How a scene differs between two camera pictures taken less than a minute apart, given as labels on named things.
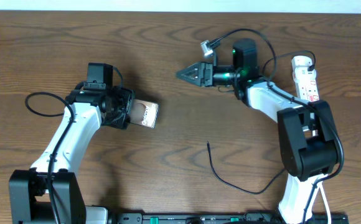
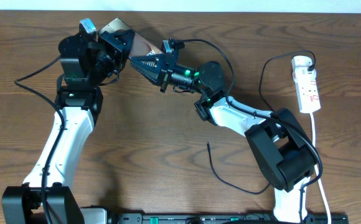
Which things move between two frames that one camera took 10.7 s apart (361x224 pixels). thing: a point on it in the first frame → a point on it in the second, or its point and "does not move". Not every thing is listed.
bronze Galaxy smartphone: [144, 113] → [140, 45]
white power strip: [306, 81] does not move
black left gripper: [125, 107] → [113, 47]
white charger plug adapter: [301, 61] does not move
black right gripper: [206, 70] → [160, 63]
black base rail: [225, 218] does not move
